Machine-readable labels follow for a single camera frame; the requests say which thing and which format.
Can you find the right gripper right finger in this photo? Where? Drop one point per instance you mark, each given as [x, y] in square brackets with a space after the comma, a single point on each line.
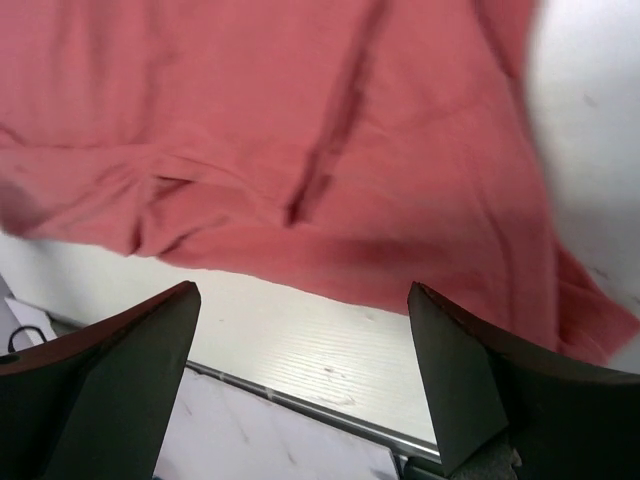
[504, 408]

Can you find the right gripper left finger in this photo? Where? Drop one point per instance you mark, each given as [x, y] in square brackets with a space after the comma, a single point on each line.
[96, 403]

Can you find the aluminium table edge rail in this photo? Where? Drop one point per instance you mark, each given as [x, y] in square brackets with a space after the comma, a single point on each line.
[398, 442]

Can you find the red t-shirt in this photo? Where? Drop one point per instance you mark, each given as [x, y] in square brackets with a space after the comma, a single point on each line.
[345, 148]

